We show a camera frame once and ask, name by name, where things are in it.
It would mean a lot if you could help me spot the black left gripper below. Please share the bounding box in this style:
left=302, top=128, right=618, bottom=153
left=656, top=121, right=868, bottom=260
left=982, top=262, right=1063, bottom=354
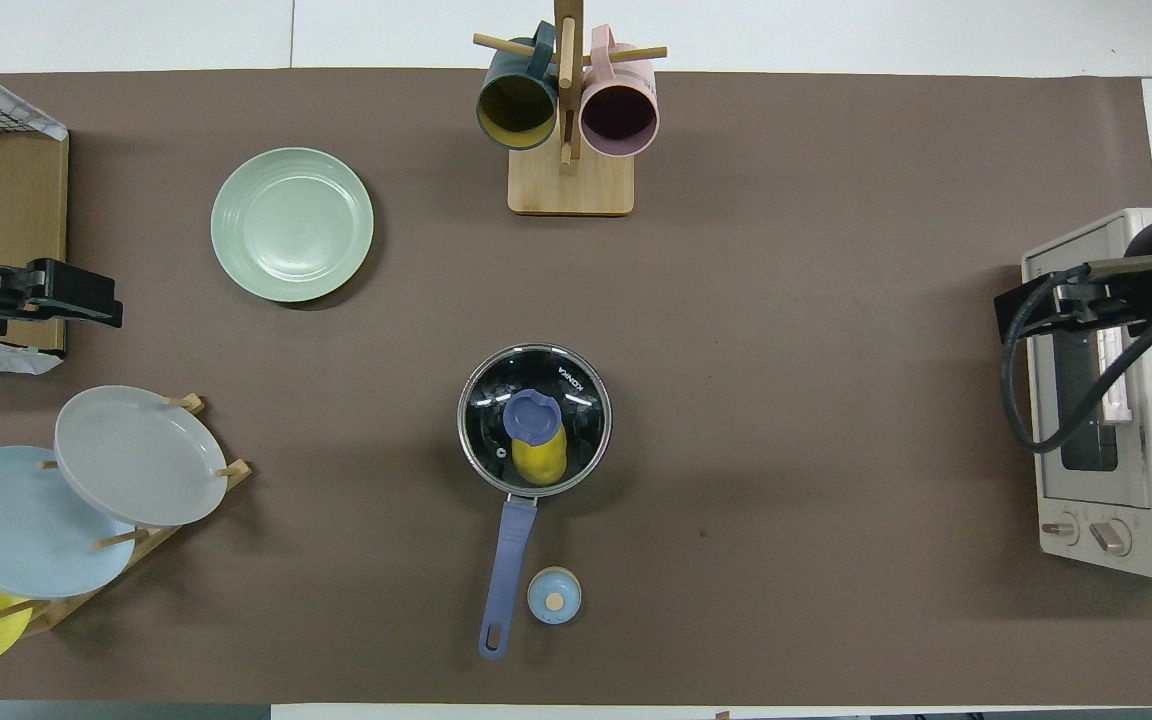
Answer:
left=0, top=222, right=124, bottom=336

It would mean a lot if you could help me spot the glass lid with blue knob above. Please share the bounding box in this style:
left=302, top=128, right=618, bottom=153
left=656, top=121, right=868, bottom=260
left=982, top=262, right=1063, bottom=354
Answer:
left=457, top=344, right=613, bottom=497

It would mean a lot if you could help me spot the grey plate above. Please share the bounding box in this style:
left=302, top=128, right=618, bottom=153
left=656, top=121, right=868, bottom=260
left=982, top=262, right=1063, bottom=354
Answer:
left=54, top=385, right=229, bottom=528

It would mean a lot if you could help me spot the light blue plate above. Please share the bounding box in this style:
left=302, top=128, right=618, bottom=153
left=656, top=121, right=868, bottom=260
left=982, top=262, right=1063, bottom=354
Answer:
left=0, top=445, right=137, bottom=600

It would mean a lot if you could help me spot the green plate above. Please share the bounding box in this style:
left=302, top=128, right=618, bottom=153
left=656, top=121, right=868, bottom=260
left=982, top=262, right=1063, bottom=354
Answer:
left=211, top=147, right=375, bottom=304

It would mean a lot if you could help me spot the wooden plate rack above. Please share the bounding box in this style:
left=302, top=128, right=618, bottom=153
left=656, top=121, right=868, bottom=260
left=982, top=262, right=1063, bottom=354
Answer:
left=0, top=393, right=253, bottom=637

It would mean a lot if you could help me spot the dark blue pot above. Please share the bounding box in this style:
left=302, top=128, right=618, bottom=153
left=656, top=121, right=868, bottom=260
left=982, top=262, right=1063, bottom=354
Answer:
left=456, top=343, right=614, bottom=661

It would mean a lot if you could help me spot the brown wooden shelf board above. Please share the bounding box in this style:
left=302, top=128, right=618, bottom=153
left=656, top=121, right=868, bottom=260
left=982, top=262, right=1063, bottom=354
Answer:
left=0, top=130, right=69, bottom=353

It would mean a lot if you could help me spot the white toaster oven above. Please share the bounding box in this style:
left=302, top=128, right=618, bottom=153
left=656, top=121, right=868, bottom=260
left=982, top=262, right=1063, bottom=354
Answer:
left=1021, top=207, right=1152, bottom=581

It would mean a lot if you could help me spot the brown table mat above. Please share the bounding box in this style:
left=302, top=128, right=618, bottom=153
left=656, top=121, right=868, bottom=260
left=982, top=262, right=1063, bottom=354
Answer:
left=0, top=68, right=1152, bottom=706

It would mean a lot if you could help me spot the teal mug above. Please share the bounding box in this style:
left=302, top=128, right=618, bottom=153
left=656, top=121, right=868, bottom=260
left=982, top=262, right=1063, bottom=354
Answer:
left=476, top=22, right=559, bottom=152

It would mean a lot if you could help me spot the wooden mug tree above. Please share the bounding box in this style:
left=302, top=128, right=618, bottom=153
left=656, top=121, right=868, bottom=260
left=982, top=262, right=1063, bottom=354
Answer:
left=473, top=0, right=668, bottom=217

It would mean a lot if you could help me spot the pink mug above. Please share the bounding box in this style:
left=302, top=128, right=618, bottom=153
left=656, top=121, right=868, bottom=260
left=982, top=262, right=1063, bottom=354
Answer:
left=579, top=25, right=660, bottom=159

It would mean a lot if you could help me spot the black wire basket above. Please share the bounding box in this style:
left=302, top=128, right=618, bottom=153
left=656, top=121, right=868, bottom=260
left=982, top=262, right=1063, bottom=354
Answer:
left=0, top=92, right=49, bottom=138

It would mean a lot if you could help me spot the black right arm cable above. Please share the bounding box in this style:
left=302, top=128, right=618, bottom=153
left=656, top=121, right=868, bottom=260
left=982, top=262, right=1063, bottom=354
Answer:
left=1001, top=255, right=1152, bottom=453

